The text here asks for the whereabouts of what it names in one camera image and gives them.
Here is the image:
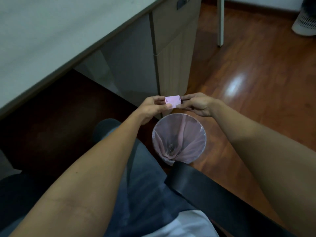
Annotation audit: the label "person's right hand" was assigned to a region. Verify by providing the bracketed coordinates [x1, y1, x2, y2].
[176, 93, 224, 118]

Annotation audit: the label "person's left hand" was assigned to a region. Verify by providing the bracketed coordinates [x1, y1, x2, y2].
[135, 96, 173, 126]

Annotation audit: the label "small pink paper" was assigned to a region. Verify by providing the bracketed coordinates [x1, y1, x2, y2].
[165, 95, 182, 108]

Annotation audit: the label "person's left forearm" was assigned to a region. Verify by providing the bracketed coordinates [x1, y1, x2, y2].
[10, 111, 144, 237]

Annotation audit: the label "person's right forearm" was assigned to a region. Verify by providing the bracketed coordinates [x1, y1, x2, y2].
[211, 99, 316, 237]

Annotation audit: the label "bin with pink plastic liner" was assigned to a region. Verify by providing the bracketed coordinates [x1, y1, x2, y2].
[152, 113, 207, 167]

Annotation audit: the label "wooden drawer cabinet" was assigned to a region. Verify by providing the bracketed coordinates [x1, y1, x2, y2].
[149, 0, 202, 120]

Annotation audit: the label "person's grey trouser legs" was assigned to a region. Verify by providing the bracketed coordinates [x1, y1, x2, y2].
[0, 118, 198, 237]

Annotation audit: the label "white table leg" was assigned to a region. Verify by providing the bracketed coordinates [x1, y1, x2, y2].
[217, 0, 224, 47]

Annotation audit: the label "black chair armrest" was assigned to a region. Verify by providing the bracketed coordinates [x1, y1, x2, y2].
[164, 161, 297, 237]

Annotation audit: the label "person's white shirt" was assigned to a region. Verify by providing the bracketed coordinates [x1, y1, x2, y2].
[141, 209, 220, 237]

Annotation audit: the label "grey wood-edged desk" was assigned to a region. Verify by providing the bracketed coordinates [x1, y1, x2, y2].
[0, 0, 171, 119]

